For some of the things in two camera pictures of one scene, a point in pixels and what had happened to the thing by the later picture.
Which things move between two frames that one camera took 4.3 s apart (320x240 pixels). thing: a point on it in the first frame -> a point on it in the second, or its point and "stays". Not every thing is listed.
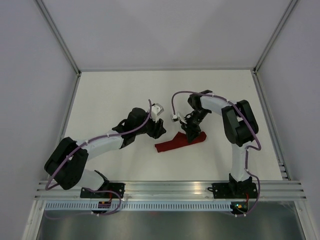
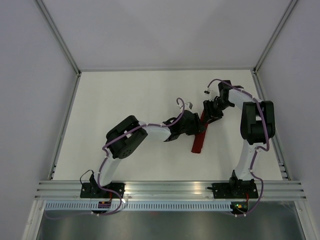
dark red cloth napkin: [180, 139] -> [199, 138]
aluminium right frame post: [288, 8] stays
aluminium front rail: [168, 190] stays
